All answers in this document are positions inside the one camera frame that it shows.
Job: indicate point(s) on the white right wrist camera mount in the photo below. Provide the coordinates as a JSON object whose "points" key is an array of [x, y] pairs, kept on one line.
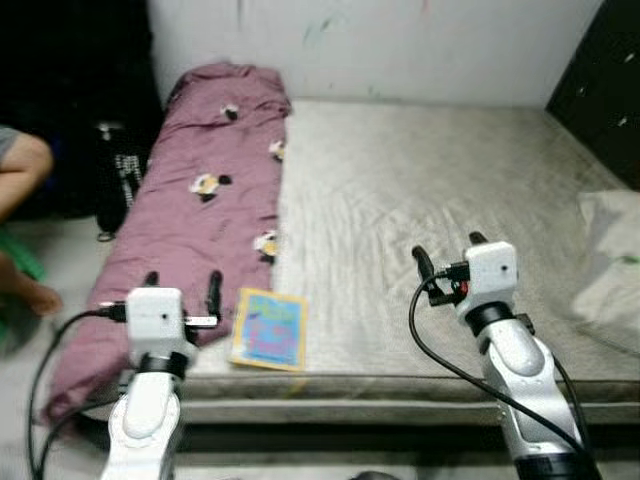
{"points": [[492, 272]]}

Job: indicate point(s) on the beige pillow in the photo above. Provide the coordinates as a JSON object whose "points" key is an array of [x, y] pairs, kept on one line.
{"points": [[610, 260]]}

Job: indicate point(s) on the colourful picture book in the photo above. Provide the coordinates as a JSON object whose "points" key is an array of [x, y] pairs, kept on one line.
{"points": [[268, 330]]}

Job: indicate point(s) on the black bag with white print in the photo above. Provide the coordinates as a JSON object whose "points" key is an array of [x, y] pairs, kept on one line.
{"points": [[125, 175]]}

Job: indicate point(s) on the person bare foot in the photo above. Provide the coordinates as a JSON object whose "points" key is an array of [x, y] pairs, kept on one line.
{"points": [[30, 292]]}

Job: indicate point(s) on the purple cartoon print blanket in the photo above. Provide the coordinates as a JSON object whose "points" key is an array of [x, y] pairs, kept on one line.
{"points": [[190, 240]]}

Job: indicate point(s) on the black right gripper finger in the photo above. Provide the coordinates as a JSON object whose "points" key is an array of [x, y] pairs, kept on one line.
{"points": [[478, 240], [425, 265]]}

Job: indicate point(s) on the grey quilted mattress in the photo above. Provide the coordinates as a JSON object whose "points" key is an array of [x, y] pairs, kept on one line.
{"points": [[420, 170]]}

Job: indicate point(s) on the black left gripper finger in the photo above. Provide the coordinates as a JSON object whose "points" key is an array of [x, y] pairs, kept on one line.
{"points": [[214, 292], [151, 281]]}

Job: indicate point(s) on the black tufted headboard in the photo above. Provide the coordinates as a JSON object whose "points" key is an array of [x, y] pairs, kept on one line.
{"points": [[600, 80]]}

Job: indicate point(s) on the person bare leg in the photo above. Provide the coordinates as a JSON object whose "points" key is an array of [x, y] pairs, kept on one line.
{"points": [[22, 170]]}

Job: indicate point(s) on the green cloth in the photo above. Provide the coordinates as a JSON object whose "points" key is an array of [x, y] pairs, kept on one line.
{"points": [[18, 255]]}

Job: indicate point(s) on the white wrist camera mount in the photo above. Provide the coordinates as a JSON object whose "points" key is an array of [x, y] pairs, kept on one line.
{"points": [[155, 315], [492, 272]]}

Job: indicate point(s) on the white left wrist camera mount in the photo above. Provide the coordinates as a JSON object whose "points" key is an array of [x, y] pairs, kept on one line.
{"points": [[155, 315]]}

